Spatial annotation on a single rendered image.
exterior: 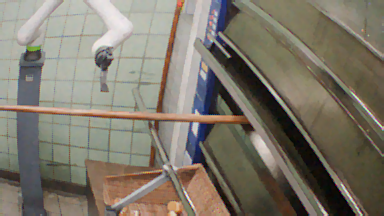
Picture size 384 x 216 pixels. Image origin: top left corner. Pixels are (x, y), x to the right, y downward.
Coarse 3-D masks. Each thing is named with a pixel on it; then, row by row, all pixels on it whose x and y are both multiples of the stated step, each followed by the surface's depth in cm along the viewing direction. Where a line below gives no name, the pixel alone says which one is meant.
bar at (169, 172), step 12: (144, 108) 268; (144, 120) 260; (156, 132) 250; (156, 144) 241; (168, 168) 224; (156, 180) 225; (168, 180) 226; (144, 192) 226; (180, 192) 208; (120, 204) 226; (192, 204) 201
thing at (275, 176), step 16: (224, 96) 294; (224, 112) 287; (240, 112) 280; (240, 128) 267; (256, 144) 252; (256, 160) 246; (272, 160) 239; (272, 176) 227; (288, 192) 214; (288, 208) 205; (304, 208) 201
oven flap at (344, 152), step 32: (224, 32) 284; (256, 32) 256; (256, 64) 247; (288, 64) 223; (288, 96) 216; (320, 96) 194; (320, 128) 187; (352, 128) 167; (320, 160) 176; (352, 160) 160; (352, 192) 152
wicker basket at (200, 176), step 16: (112, 176) 296; (128, 176) 298; (144, 176) 300; (192, 176) 306; (112, 192) 300; (128, 192) 302; (160, 192) 306; (208, 192) 285; (128, 208) 299; (144, 208) 303; (160, 208) 306; (208, 208) 279; (224, 208) 264
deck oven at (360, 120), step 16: (240, 0) 268; (256, 16) 252; (272, 32) 235; (224, 48) 291; (288, 48) 219; (304, 64) 204; (320, 80) 191; (336, 96) 177; (352, 112) 164; (208, 128) 308; (368, 128) 151; (240, 144) 265; (224, 192) 278; (272, 192) 224
